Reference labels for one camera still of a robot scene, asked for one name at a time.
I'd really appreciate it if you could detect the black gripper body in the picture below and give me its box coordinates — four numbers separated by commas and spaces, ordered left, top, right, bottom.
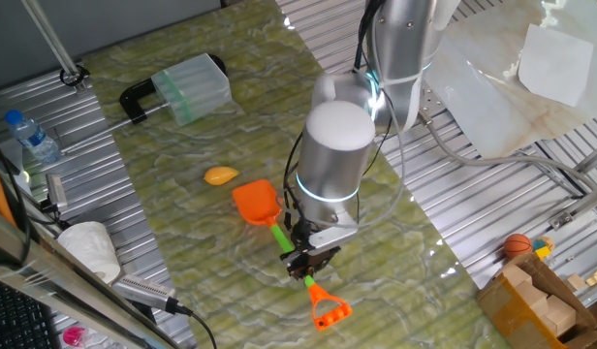
287, 220, 342, 266

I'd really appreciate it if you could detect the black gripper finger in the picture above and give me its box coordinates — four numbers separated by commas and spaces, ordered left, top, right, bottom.
305, 249, 337, 281
280, 251, 310, 281

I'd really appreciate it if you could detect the orange green toy shovel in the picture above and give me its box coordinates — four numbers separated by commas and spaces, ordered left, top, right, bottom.
232, 178, 354, 333

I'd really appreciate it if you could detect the pink plastic object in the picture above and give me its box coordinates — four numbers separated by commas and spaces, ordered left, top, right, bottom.
62, 326, 87, 348

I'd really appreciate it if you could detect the green marble pattern mat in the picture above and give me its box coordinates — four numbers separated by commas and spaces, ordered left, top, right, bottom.
82, 0, 511, 349

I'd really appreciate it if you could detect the yellow toy mango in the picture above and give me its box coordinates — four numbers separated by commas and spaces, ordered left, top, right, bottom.
203, 166, 240, 187

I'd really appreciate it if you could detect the translucent plastic box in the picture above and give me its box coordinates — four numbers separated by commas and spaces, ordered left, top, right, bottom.
150, 52, 233, 128

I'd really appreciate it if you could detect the small toy basketball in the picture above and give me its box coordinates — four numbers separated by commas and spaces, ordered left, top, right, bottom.
502, 233, 534, 260

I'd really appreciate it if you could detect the brown cardboard box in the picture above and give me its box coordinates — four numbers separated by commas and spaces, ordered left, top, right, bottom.
476, 251, 597, 349

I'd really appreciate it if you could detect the white marble pattern sheet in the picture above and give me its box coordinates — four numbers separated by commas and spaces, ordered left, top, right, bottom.
424, 0, 597, 159

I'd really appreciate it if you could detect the black C-clamp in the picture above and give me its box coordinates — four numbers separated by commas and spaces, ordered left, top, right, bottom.
55, 53, 228, 156

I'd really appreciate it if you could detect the black keyboard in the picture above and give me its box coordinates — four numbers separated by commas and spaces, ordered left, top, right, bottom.
0, 278, 62, 349

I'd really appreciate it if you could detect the clear water bottle blue cap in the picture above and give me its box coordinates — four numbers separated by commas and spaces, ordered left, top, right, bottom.
4, 109, 63, 165

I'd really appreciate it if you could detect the white paper sheet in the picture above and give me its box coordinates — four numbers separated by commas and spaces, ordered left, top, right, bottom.
518, 23, 595, 109

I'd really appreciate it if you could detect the metal stand pole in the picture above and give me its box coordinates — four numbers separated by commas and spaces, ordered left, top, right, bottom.
19, 0, 91, 94

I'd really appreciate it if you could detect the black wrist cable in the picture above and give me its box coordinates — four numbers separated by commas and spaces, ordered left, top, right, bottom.
281, 129, 305, 230

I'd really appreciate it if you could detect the black camera cable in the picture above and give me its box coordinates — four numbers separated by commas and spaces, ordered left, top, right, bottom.
165, 296, 218, 349

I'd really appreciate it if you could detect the thin grey wrist cable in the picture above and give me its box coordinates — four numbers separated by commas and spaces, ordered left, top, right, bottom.
276, 90, 407, 230

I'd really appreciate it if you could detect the silver grilled camera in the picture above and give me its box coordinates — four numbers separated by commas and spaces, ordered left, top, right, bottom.
111, 273, 177, 314

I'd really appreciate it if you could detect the thick grey base cable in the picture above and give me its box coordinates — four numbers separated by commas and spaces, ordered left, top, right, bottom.
417, 107, 597, 195

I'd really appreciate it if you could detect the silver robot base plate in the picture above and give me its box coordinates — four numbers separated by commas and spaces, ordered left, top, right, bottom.
418, 81, 448, 128

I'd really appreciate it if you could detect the black base cable bundle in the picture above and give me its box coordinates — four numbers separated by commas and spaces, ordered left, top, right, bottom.
354, 0, 385, 72

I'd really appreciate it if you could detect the aluminium frame bar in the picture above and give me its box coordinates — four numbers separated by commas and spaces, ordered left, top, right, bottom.
0, 207, 183, 349

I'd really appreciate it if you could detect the small silver camera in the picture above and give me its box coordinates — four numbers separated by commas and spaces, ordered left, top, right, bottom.
40, 173, 70, 214

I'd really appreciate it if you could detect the aluminium bar with bracket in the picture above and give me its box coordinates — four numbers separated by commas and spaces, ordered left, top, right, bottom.
548, 179, 597, 232

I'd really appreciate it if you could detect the black hanging cable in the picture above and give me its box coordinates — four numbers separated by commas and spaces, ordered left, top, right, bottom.
0, 138, 33, 266

